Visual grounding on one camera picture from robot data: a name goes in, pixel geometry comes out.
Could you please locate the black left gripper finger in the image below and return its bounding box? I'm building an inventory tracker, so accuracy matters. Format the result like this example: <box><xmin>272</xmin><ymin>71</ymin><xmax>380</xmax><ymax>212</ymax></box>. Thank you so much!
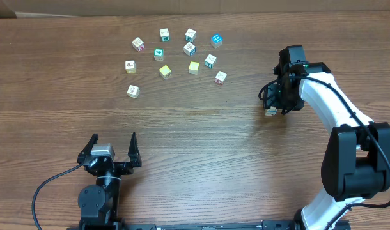
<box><xmin>128</xmin><ymin>132</ymin><xmax>142</xmax><ymax>167</ymax></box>
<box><xmin>77</xmin><ymin>134</ymin><xmax>98</xmax><ymax>164</ymax></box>

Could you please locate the wooden block green side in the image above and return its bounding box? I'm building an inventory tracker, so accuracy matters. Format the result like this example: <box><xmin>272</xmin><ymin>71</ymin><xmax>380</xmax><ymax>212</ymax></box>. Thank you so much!
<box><xmin>265</xmin><ymin>107</ymin><xmax>277</xmax><ymax>116</ymax></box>
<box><xmin>159</xmin><ymin>28</ymin><xmax>170</xmax><ymax>42</ymax></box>

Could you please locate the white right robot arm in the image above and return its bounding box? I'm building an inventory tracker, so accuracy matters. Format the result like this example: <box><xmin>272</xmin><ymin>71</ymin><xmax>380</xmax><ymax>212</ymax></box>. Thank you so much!
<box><xmin>258</xmin><ymin>45</ymin><xmax>390</xmax><ymax>230</ymax></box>

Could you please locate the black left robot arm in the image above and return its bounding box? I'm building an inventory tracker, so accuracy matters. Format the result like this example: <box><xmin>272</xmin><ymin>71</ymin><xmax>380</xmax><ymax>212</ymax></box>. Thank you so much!
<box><xmin>77</xmin><ymin>133</ymin><xmax>142</xmax><ymax>229</ymax></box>

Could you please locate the wooden block orange side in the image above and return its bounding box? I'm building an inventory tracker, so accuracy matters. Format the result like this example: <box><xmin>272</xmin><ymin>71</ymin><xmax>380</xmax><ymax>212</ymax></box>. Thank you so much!
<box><xmin>127</xmin><ymin>85</ymin><xmax>140</xmax><ymax>98</ymax></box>

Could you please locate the wooden block red side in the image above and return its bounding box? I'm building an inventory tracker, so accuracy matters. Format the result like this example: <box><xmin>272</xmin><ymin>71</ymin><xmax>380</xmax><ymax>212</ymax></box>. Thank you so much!
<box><xmin>215</xmin><ymin>71</ymin><xmax>227</xmax><ymax>85</ymax></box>

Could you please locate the wooden block teal front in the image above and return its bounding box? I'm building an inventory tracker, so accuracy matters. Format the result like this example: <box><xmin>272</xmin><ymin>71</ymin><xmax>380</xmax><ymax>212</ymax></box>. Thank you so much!
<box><xmin>205</xmin><ymin>54</ymin><xmax>217</xmax><ymax>68</ymax></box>

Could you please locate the blue top wooden block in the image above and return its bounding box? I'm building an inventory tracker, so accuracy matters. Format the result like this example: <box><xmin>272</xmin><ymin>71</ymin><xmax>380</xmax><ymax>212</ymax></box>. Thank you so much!
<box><xmin>210</xmin><ymin>34</ymin><xmax>222</xmax><ymax>49</ymax></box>

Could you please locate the wooden block blue side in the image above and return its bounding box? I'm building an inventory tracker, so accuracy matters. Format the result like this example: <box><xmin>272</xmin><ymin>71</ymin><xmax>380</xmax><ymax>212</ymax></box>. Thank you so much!
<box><xmin>183</xmin><ymin>42</ymin><xmax>196</xmax><ymax>56</ymax></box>

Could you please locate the wooden block green four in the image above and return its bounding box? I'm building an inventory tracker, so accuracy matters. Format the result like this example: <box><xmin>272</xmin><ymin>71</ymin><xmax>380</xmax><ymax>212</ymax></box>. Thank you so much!
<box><xmin>154</xmin><ymin>48</ymin><xmax>164</xmax><ymax>61</ymax></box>

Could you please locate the wooden block teal side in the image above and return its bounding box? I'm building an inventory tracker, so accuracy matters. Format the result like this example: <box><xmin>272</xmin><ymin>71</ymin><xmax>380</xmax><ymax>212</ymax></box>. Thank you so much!
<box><xmin>185</xmin><ymin>28</ymin><xmax>196</xmax><ymax>43</ymax></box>

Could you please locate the wooden block red top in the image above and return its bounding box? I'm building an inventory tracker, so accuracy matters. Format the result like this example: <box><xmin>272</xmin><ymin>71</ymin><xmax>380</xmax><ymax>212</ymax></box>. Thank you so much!
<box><xmin>132</xmin><ymin>37</ymin><xmax>144</xmax><ymax>52</ymax></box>

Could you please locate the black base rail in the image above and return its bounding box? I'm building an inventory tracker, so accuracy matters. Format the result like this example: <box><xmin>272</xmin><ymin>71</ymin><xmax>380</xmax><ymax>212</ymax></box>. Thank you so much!
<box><xmin>66</xmin><ymin>218</ymin><xmax>352</xmax><ymax>230</ymax></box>

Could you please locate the cardboard wall panel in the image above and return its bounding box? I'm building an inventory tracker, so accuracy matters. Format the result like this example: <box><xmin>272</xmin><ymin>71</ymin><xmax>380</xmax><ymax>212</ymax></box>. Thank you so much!
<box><xmin>0</xmin><ymin>0</ymin><xmax>390</xmax><ymax>18</ymax></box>

